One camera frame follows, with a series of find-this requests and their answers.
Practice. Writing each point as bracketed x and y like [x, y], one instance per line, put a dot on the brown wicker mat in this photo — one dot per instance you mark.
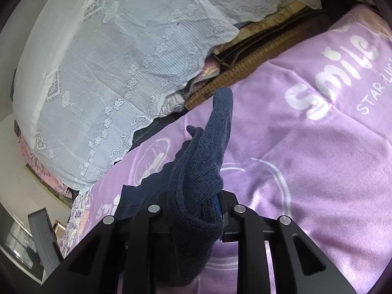
[245, 67]

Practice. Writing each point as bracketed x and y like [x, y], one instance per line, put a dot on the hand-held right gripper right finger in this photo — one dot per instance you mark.
[245, 235]

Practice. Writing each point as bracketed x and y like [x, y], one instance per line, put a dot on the white lace cloth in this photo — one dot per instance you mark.
[107, 67]

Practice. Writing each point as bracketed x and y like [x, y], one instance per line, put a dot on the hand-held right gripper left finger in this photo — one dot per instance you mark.
[144, 235]

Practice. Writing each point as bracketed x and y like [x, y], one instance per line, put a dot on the navy knit sweater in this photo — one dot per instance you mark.
[196, 174]

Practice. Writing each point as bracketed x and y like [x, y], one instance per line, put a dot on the purple printed blanket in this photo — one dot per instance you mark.
[306, 159]

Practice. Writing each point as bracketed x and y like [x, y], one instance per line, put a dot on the purple floral bed sheet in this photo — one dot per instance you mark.
[76, 220]

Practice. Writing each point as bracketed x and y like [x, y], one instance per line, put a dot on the pink floral bedding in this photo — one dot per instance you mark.
[39, 165]

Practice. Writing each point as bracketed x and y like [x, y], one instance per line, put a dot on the dark grey chair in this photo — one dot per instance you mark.
[46, 239]

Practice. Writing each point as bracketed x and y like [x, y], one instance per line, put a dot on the black cloth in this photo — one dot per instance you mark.
[153, 131]

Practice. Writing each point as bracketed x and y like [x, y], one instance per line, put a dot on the dark framed screen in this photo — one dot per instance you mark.
[18, 245]

